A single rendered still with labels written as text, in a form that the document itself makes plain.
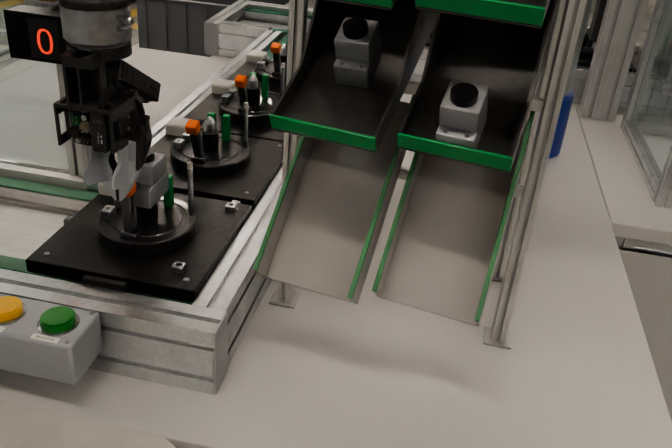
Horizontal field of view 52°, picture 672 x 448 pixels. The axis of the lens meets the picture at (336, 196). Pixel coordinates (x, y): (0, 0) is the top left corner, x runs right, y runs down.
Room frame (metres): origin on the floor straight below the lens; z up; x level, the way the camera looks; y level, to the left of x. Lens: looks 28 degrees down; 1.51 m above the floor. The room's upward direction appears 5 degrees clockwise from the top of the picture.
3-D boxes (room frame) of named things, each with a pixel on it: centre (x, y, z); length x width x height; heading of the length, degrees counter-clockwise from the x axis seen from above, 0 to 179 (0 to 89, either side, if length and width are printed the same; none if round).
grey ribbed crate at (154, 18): (2.97, 0.55, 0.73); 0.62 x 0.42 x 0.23; 81
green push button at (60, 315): (0.64, 0.32, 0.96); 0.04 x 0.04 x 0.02
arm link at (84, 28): (0.76, 0.28, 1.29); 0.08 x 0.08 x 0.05
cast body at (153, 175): (0.86, 0.27, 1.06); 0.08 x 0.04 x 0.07; 171
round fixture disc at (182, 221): (0.85, 0.27, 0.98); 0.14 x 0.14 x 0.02
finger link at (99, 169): (0.76, 0.30, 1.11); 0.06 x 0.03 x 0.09; 171
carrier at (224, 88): (1.35, 0.19, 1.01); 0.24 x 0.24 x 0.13; 81
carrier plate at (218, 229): (0.85, 0.27, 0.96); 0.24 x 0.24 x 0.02; 81
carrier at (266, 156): (1.10, 0.23, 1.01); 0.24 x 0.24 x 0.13; 81
